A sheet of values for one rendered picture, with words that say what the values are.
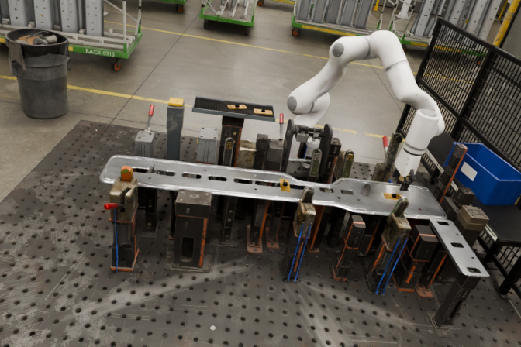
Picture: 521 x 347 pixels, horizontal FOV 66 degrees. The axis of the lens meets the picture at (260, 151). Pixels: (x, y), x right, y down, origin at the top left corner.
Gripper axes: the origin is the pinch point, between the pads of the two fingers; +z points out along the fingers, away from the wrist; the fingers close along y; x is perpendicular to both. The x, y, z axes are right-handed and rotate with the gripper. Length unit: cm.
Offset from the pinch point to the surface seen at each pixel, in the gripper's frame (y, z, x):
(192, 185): 7, 8, -83
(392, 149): -15.1, -6.6, -0.2
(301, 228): 22.6, 9.8, -42.0
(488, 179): -1.0, -5.5, 37.2
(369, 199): 3.9, 7.7, -11.8
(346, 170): -13.5, 6.1, -17.7
